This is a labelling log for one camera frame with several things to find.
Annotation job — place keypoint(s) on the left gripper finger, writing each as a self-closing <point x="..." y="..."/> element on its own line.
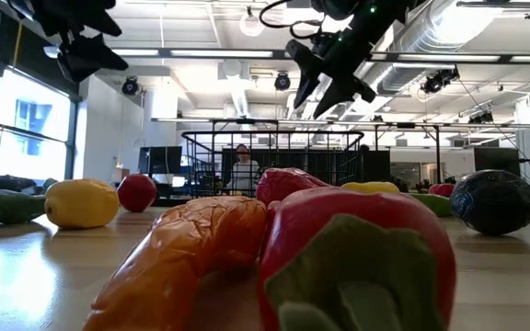
<point x="90" y="57"/>
<point x="81" y="16"/>

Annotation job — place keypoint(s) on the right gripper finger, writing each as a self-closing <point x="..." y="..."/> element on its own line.
<point x="308" y="69"/>
<point x="341" y="92"/>

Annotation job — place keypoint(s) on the red bell pepper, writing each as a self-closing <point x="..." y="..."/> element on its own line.
<point x="283" y="181"/>

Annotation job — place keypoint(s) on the red round fruit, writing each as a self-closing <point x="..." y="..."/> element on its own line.
<point x="136" y="193"/>

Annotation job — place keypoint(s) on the yellow lemon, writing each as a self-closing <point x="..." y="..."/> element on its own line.
<point x="81" y="202"/>

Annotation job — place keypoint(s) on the green cucumber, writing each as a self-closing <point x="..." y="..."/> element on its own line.
<point x="435" y="204"/>

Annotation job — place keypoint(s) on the dark green pepper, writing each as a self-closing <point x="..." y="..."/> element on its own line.
<point x="3" y="207"/>

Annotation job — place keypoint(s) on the dark avocado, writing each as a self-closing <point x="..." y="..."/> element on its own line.
<point x="492" y="202"/>

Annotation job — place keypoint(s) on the orange long pepper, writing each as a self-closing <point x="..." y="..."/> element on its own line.
<point x="177" y="257"/>

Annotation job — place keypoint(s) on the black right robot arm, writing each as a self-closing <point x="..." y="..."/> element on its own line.
<point x="334" y="7"/>

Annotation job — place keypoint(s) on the black hanging spotlight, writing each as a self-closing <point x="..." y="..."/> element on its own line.
<point x="282" y="81"/>
<point x="130" y="86"/>

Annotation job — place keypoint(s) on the round white ceiling lamp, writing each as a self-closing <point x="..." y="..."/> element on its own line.
<point x="251" y="23"/>

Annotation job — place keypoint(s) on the large bright window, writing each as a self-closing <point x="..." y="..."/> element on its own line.
<point x="30" y="128"/>

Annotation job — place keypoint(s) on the long ceiling light strip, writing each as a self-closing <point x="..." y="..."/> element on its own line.
<point x="467" y="58"/>
<point x="191" y="53"/>

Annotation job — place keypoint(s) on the red long pepper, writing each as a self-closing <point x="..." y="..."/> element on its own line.
<point x="338" y="207"/>

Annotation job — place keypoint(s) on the cardboard box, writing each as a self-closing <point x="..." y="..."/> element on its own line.
<point x="120" y="174"/>

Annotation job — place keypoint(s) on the black computer monitor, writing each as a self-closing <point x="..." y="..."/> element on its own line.
<point x="159" y="160"/>
<point x="496" y="158"/>

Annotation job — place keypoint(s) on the person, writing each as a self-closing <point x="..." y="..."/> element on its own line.
<point x="244" y="177"/>

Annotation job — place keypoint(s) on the small red fruit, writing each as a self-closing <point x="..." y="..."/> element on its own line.
<point x="442" y="189"/>

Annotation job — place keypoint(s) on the black bag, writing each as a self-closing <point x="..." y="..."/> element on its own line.
<point x="12" y="183"/>

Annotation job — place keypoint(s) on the silver air duct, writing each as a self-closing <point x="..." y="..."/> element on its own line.
<point x="412" y="41"/>

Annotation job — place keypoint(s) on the black ceiling camera cluster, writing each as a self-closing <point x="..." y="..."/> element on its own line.
<point x="440" y="80"/>

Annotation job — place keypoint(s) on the black gantry frame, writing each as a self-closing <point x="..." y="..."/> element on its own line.
<point x="437" y="151"/>

